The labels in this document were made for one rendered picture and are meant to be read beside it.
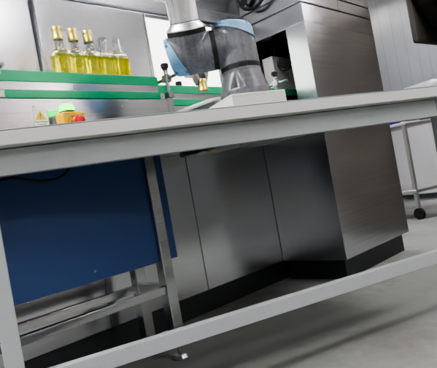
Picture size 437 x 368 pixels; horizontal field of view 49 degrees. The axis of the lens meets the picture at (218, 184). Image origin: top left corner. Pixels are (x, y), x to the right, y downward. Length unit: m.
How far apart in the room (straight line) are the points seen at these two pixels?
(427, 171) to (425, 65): 1.88
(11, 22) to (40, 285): 0.93
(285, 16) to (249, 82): 1.13
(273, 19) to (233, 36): 1.10
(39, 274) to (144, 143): 0.47
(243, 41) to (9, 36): 0.83
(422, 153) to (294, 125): 4.42
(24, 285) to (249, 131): 0.74
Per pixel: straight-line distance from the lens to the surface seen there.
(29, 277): 1.42
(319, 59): 2.44
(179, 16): 1.43
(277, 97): 1.40
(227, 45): 1.43
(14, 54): 1.84
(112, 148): 1.22
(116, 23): 2.07
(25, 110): 1.45
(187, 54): 1.42
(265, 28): 2.55
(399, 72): 6.79
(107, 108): 1.57
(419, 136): 5.80
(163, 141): 1.26
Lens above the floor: 0.54
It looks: level
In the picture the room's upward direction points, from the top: 10 degrees counter-clockwise
